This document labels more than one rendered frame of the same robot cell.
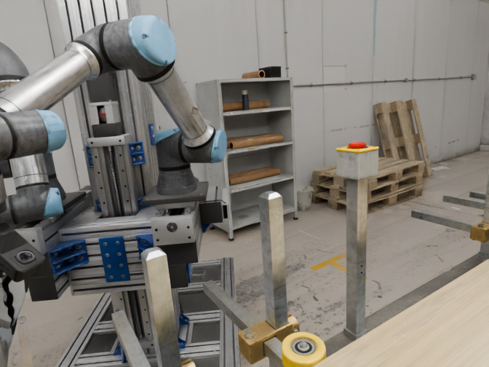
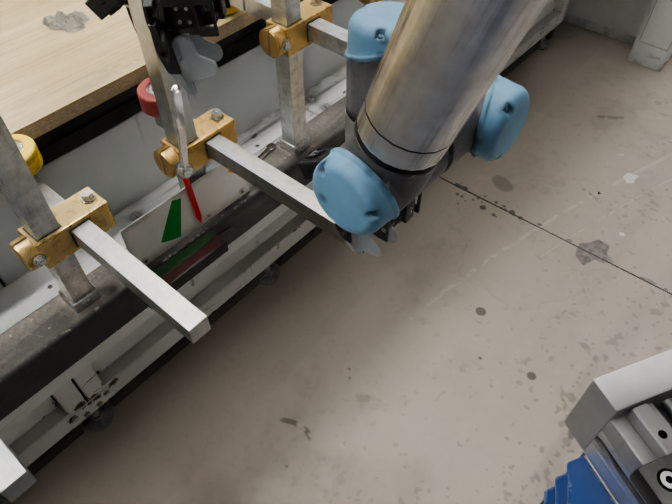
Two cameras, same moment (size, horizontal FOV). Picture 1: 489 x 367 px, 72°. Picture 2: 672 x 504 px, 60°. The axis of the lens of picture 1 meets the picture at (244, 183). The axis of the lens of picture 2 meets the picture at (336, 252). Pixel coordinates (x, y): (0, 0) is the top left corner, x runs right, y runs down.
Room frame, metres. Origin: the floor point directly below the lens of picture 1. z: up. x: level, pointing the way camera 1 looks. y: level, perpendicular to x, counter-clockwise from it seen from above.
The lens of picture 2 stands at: (1.18, 0.38, 1.46)
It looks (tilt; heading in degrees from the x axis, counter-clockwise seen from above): 50 degrees down; 162
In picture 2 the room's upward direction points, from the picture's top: straight up
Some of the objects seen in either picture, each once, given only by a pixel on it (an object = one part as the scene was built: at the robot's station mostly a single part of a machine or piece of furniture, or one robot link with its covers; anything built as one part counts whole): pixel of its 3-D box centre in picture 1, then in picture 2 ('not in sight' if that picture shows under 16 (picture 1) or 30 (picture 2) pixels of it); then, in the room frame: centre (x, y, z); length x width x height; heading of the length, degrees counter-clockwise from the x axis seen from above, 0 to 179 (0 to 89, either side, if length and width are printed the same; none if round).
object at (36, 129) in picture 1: (20, 133); not in sight; (0.59, 0.38, 1.32); 0.11 x 0.11 x 0.08; 69
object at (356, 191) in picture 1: (356, 260); not in sight; (0.79, -0.28, 0.93); 0.05 x 0.04 x 0.45; 121
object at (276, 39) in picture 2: not in sight; (296, 28); (0.26, 0.61, 0.95); 0.13 x 0.06 x 0.05; 121
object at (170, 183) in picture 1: (175, 177); not in sight; (1.23, 0.25, 1.09); 0.15 x 0.15 x 0.10
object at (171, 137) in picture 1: (173, 145); not in sight; (1.23, 0.25, 1.21); 0.13 x 0.12 x 0.14; 69
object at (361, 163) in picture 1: (356, 163); not in sight; (0.79, -0.27, 1.18); 0.07 x 0.07 x 0.08; 31
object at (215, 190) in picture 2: not in sight; (191, 208); (0.44, 0.36, 0.75); 0.26 x 0.01 x 0.10; 121
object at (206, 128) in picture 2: not in sight; (194, 143); (0.39, 0.40, 0.85); 0.13 x 0.06 x 0.05; 121
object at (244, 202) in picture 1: (249, 155); not in sight; (3.56, -0.08, 0.78); 0.90 x 0.45 x 1.55; 122
